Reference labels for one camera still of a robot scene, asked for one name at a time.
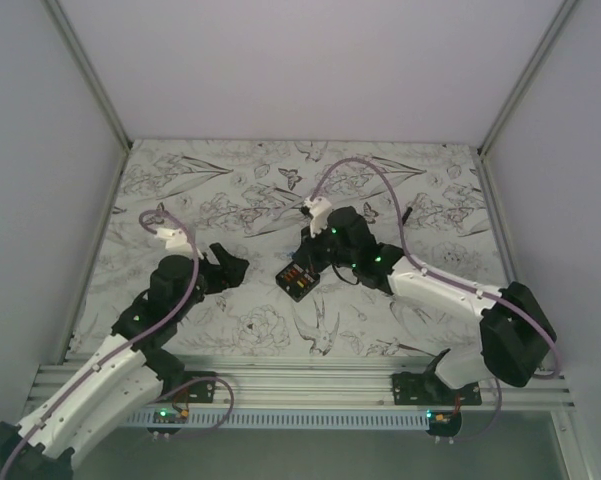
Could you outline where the perforated cable duct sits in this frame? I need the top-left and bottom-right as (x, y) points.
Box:
(122, 407), (429, 431)

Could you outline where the left controller board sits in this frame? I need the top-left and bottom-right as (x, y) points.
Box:
(153, 407), (189, 425)

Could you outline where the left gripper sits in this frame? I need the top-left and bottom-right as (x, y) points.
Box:
(172, 242), (248, 319)

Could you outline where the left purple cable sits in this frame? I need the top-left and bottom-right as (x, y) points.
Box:
(0, 209), (204, 480)

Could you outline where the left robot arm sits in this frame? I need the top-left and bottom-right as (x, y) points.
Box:
(0, 243), (249, 479)

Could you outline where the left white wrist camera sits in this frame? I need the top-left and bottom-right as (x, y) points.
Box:
(155, 228), (193, 254)

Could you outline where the right controller board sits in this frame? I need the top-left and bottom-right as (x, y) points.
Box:
(426, 410), (461, 426)

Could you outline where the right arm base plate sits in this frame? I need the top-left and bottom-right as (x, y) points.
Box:
(391, 371), (482, 406)

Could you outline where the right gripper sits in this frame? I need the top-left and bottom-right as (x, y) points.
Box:
(293, 219), (357, 275)

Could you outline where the controller board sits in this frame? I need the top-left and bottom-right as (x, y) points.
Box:
(426, 410), (461, 426)
(153, 407), (189, 425)

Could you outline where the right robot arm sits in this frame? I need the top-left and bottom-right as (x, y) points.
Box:
(276, 198), (556, 405)

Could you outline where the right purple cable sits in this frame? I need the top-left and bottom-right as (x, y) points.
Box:
(312, 157), (564, 379)

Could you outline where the black fuse box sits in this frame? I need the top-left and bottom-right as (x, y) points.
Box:
(275, 262), (320, 302)

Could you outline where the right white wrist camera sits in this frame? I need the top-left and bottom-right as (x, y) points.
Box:
(301, 196), (333, 238)

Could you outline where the aluminium rail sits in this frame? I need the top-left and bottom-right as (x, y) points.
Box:
(25, 355), (575, 413)

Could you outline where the black handled tool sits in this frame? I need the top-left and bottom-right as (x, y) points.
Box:
(401, 206), (413, 224)

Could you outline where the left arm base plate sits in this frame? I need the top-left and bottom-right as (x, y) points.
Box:
(157, 370), (216, 404)

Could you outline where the purple cable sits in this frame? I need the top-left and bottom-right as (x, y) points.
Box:
(0, 209), (204, 480)
(312, 157), (564, 379)

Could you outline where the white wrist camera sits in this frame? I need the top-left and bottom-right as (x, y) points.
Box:
(155, 228), (193, 254)
(301, 196), (333, 238)

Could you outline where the open end wrench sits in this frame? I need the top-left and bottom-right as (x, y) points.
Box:
(268, 196), (306, 219)

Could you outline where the floral table mat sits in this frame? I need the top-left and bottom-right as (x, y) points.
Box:
(69, 140), (506, 357)

